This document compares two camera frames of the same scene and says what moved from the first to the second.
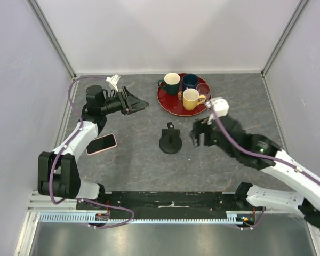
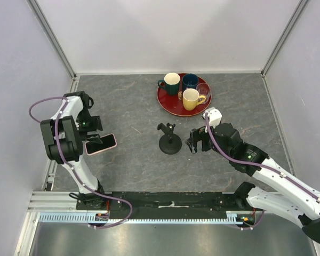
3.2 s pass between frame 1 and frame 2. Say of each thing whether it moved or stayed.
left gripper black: moved
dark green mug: stayed
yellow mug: stayed
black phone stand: moved
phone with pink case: stayed
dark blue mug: stayed
